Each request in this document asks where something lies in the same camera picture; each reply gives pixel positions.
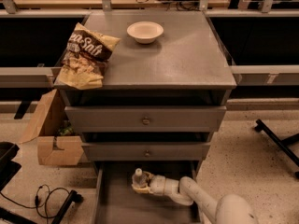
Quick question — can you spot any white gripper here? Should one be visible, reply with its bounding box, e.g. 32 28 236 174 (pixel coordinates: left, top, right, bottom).
132 171 166 196

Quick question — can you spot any clear plastic water bottle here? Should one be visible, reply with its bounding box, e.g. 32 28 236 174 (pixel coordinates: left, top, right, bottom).
132 168 147 189

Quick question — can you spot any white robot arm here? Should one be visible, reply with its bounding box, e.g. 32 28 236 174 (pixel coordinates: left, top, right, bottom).
132 168 259 224

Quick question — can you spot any grey open bottom drawer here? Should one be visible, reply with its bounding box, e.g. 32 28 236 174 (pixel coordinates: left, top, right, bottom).
92 161 204 224

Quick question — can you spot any grey middle drawer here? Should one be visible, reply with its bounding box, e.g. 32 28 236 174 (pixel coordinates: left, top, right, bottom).
82 142 209 161

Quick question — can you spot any grey drawer cabinet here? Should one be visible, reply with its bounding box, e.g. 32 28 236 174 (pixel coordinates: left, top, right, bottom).
53 10 238 170

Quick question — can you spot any grey top drawer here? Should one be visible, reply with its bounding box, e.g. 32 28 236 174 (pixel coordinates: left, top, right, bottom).
64 106 226 133

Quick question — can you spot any black stand leg left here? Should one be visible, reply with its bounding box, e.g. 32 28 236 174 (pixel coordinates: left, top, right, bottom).
51 190 83 224

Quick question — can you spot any black stand leg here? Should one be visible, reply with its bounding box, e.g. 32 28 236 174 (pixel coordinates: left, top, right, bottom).
254 119 299 167
51 190 83 224

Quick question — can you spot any brown cardboard box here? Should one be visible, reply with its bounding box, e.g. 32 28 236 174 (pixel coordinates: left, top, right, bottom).
20 90 83 166

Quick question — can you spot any sea salt chip bag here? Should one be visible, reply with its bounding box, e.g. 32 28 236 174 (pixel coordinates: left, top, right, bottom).
58 23 120 90

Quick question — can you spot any white ceramic bowl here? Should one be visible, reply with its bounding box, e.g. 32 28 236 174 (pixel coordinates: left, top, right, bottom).
127 21 164 44

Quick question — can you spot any black stand leg right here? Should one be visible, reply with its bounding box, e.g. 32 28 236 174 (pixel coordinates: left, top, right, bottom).
254 119 299 167

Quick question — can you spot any black floor cable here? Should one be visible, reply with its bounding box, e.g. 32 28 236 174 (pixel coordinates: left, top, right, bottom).
0 183 73 219

